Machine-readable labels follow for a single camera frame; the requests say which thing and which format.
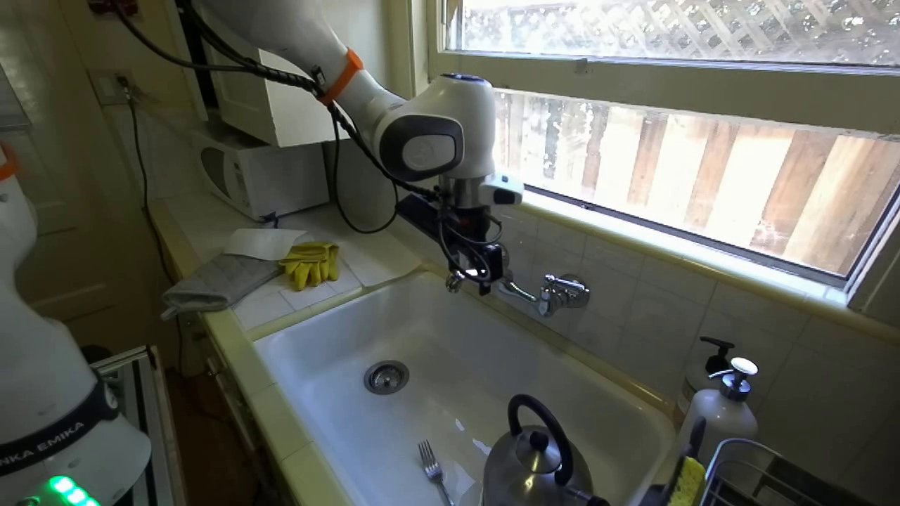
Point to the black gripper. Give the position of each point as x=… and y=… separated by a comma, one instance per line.
x=468, y=248

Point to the chrome faucet spout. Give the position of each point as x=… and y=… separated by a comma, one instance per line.
x=542, y=303

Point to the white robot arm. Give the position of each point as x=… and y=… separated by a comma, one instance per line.
x=64, y=437

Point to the metal sink drain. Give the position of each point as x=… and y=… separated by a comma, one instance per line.
x=387, y=377

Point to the white kitchen sink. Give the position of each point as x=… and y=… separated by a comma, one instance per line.
x=466, y=364

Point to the yellow rubber gloves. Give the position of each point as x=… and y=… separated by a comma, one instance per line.
x=310, y=265

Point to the metal fork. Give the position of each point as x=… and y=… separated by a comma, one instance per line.
x=431, y=470

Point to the white microwave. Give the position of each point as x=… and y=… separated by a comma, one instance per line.
x=262, y=182

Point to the grey folded cloth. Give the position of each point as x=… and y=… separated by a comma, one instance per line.
x=219, y=286

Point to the dark soap pump bottle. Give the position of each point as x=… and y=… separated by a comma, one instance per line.
x=714, y=357

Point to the white soap pump bottle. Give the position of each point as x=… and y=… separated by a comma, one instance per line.
x=722, y=411

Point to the dish rack with dishes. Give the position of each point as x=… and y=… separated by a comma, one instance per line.
x=742, y=474

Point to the steel kettle black handle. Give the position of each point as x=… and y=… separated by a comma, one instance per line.
x=535, y=464

